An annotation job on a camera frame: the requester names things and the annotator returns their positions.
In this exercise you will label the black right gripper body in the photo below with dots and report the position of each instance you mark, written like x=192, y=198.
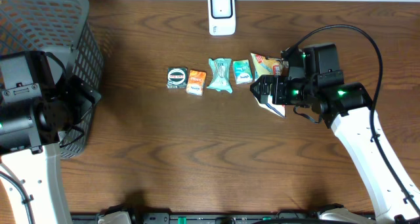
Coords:
x=293, y=90

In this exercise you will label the yellow snack bag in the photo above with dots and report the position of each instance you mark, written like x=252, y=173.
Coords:
x=265, y=65

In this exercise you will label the teal tissue pack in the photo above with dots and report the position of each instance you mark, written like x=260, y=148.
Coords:
x=242, y=71

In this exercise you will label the teal snack packet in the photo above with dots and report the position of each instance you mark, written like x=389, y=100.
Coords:
x=220, y=68

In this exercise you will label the orange tissue pack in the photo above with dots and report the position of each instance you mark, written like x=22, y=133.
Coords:
x=196, y=82

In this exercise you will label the round clear packaged item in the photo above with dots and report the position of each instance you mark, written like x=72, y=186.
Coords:
x=177, y=78

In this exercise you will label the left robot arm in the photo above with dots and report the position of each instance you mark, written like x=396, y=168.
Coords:
x=39, y=116

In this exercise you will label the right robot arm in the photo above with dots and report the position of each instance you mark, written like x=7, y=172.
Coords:
x=349, y=111

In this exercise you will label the dark grey plastic basket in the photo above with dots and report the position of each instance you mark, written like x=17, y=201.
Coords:
x=60, y=27

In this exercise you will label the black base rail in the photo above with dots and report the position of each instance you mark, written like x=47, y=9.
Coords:
x=238, y=218

